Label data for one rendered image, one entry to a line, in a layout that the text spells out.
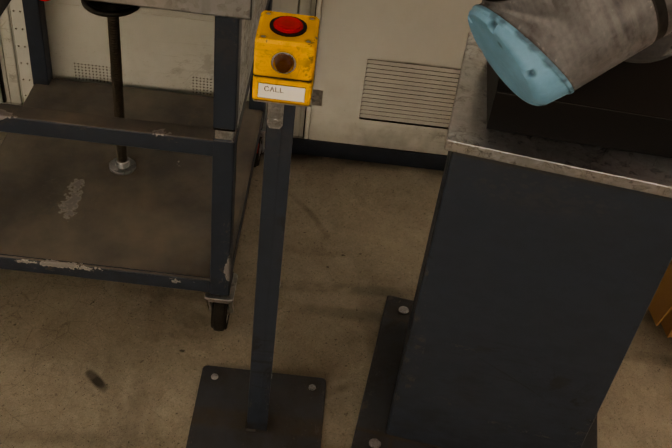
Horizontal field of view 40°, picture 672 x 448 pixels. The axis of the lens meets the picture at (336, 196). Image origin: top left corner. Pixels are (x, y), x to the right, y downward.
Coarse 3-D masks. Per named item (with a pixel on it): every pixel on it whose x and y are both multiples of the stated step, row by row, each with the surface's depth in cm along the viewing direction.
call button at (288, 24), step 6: (282, 18) 122; (288, 18) 122; (294, 18) 123; (276, 24) 121; (282, 24) 121; (288, 24) 121; (294, 24) 121; (300, 24) 122; (282, 30) 120; (288, 30) 120; (294, 30) 121; (300, 30) 121
